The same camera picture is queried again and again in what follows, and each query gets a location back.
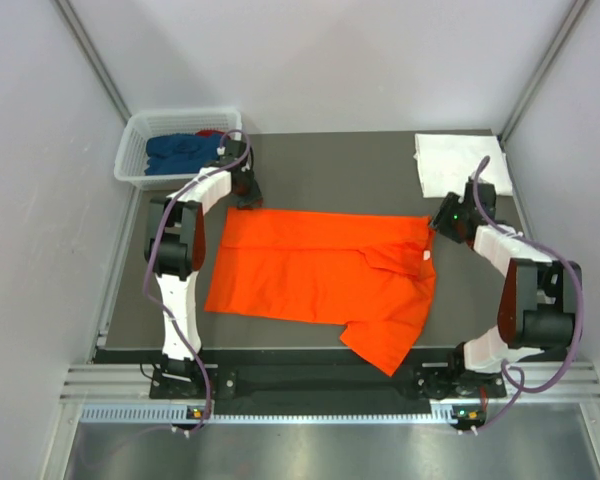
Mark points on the orange t-shirt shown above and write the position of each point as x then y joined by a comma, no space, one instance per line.
372,275

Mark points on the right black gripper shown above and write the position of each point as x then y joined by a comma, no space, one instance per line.
440,221

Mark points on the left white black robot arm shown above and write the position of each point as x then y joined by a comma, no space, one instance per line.
175,243

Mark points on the red t-shirt in basket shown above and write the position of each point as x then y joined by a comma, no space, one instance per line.
206,133

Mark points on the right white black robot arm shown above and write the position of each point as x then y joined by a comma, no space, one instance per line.
539,301

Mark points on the blue t-shirt in basket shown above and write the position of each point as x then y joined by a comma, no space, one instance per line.
179,154

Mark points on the aluminium frame rail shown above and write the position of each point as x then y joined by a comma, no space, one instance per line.
118,383

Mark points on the white folded t-shirt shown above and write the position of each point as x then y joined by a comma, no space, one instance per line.
446,161

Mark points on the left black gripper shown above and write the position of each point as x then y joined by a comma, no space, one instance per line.
253,196

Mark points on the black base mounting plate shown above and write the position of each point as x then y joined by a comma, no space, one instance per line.
343,403

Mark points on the grey slotted cable duct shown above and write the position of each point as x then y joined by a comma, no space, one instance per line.
190,415

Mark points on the white plastic basket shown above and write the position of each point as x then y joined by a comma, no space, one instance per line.
131,158

